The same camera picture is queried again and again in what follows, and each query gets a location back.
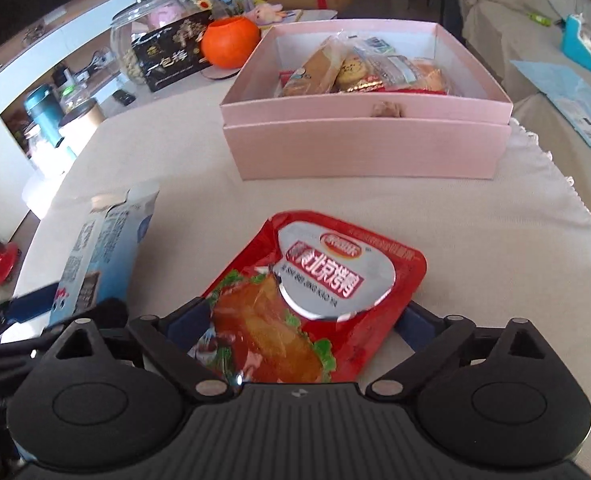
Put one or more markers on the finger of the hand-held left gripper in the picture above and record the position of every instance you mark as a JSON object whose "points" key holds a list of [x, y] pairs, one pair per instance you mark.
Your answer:
{"points": [[113, 315], [30, 305]]}

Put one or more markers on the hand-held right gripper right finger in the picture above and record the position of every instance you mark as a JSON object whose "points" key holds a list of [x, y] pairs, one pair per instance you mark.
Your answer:
{"points": [[418, 327]]}

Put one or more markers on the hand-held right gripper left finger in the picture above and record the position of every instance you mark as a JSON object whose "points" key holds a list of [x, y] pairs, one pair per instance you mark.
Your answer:
{"points": [[185, 322]]}

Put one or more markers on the blue white snack bag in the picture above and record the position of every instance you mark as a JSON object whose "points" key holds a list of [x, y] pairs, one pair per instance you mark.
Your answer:
{"points": [[115, 240]]}

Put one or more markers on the red roast duck packet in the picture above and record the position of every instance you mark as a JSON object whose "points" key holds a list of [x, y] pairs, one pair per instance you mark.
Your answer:
{"points": [[325, 270]]}

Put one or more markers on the pink cardboard box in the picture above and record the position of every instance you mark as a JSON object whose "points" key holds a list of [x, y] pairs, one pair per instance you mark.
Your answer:
{"points": [[365, 150]]}

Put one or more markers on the bread packet red label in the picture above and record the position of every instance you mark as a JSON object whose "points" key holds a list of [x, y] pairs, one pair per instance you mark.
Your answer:
{"points": [[428, 77]]}

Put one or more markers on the ghost print bread packet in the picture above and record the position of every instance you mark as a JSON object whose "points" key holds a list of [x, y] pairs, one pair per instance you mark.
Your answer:
{"points": [[315, 70]]}

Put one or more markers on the clear packet green blue print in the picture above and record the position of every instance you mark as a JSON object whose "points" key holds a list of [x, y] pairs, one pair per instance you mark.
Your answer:
{"points": [[375, 45]]}

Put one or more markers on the cream tablecloth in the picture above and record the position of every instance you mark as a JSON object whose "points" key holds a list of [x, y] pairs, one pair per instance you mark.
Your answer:
{"points": [[425, 210]]}

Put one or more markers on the clear plastic jar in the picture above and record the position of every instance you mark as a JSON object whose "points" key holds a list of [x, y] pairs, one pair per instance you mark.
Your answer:
{"points": [[43, 152]]}

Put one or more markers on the white beige cup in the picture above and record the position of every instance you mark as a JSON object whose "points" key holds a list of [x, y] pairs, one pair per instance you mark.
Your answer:
{"points": [[83, 122]]}

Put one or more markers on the teal thermos bottle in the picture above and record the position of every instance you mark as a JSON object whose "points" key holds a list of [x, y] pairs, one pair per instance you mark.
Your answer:
{"points": [[43, 110]]}

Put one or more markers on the clear container green lid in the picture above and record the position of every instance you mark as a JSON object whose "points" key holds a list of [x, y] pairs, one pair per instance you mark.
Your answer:
{"points": [[73, 95]]}

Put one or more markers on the black remote control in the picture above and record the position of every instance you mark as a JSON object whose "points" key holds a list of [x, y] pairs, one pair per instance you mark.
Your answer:
{"points": [[124, 97]]}

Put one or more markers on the white tv cabinet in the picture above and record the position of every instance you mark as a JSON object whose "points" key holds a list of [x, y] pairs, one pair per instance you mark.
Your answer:
{"points": [[25, 85]]}

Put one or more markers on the white power strip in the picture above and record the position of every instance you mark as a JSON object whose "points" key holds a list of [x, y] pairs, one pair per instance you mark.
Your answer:
{"points": [[98, 60]]}

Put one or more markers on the black printed gift box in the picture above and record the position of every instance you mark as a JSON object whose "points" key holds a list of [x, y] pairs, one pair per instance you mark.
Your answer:
{"points": [[170, 55]]}

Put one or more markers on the orange pumpkin container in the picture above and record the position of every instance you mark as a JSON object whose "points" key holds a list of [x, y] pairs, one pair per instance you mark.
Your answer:
{"points": [[230, 42]]}

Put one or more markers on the glass jar with lid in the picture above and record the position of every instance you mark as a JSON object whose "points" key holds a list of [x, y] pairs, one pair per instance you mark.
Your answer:
{"points": [[140, 20]]}

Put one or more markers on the grey sofa cover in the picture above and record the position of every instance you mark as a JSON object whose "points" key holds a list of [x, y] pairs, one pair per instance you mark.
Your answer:
{"points": [[500, 20]]}

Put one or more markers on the pink plush toy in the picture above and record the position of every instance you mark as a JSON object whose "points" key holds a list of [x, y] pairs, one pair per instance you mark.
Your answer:
{"points": [[268, 10]]}

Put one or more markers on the teal white toy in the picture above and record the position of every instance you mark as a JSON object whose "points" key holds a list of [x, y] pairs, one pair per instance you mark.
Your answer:
{"points": [[585, 45]]}

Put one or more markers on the small green object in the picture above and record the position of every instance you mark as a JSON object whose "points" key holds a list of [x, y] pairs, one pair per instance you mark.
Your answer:
{"points": [[540, 20]]}

